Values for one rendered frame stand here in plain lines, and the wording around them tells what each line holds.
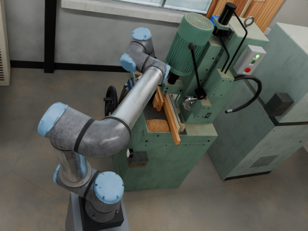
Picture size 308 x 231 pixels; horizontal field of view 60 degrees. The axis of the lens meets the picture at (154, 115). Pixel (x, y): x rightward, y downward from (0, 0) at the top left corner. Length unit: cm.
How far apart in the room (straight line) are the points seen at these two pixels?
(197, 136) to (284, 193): 159
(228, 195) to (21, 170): 186
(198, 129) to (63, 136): 125
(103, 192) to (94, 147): 55
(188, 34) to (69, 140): 88
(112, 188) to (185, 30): 87
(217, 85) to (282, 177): 196
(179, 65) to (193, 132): 54
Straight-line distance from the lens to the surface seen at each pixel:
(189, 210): 251
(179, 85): 172
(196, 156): 213
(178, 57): 152
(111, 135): 81
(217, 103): 185
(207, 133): 194
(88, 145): 80
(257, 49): 158
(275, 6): 354
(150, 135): 163
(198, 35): 144
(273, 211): 301
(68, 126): 81
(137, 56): 127
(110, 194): 134
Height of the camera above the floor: 209
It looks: 44 degrees down
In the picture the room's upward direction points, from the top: 24 degrees clockwise
